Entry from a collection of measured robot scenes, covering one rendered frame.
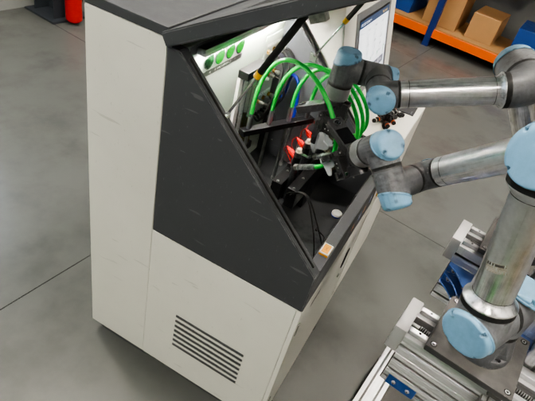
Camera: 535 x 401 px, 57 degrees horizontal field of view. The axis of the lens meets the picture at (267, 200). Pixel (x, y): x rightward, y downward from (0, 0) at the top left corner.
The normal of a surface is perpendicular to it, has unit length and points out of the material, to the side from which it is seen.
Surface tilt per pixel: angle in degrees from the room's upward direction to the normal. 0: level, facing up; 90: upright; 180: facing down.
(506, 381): 0
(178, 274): 90
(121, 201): 90
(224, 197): 90
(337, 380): 0
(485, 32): 90
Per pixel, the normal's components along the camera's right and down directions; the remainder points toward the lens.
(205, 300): -0.46, 0.48
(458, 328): -0.80, 0.35
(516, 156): -0.78, 0.12
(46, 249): 0.20, -0.76
